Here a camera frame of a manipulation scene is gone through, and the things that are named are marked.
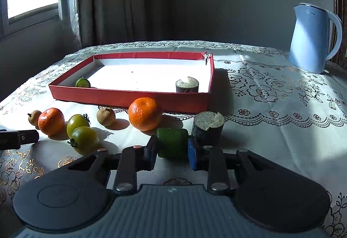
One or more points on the red cardboard box tray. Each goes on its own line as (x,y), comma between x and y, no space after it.
(151,75)

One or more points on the large brown longan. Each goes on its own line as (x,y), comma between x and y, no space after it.
(106,116)

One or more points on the large orange tangerine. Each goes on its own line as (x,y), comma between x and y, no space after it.
(145,114)

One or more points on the small brown longan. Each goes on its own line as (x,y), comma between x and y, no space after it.
(34,117)

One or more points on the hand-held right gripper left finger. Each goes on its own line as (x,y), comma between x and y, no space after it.
(150,151)

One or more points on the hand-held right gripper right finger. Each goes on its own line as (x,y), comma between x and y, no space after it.
(193,156)

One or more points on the small orange tangerine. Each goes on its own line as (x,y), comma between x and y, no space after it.
(51,121)

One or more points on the light blue electric kettle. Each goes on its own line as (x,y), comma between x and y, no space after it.
(309,39)

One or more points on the large green tomato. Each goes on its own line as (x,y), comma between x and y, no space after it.
(85,140)

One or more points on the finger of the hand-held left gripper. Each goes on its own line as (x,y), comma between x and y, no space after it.
(25,137)

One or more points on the small green cucumber piece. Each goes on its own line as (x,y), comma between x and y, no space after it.
(82,82)

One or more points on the long green cucumber piece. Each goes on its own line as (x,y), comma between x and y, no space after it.
(172,143)

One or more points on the small green tomato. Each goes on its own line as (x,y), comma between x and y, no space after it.
(77,122)

